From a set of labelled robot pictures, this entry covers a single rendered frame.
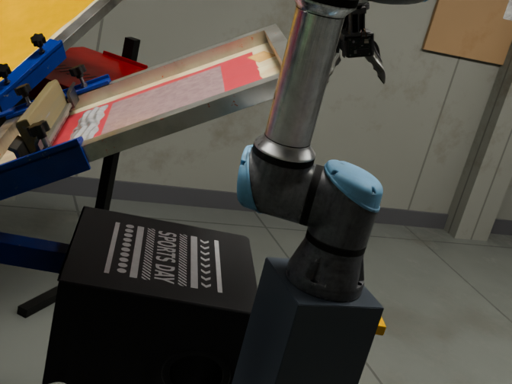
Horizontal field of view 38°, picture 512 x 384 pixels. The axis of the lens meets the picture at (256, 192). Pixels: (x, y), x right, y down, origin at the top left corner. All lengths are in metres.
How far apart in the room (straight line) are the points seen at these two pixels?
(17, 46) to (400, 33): 3.02
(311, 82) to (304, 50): 0.06
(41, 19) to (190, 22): 1.94
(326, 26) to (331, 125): 3.72
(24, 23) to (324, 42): 1.54
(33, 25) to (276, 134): 1.45
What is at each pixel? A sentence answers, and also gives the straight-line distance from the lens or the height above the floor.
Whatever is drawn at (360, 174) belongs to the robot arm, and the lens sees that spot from 1.37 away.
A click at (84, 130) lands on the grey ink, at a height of 1.26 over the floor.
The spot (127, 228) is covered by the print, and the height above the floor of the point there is 0.95.
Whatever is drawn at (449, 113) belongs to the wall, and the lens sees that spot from 5.38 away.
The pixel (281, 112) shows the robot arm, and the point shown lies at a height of 1.51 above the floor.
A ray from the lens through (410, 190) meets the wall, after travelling 5.46.
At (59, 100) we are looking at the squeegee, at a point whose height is 1.27.
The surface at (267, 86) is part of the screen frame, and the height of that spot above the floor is 1.51.
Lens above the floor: 1.81
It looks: 20 degrees down
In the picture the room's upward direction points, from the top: 14 degrees clockwise
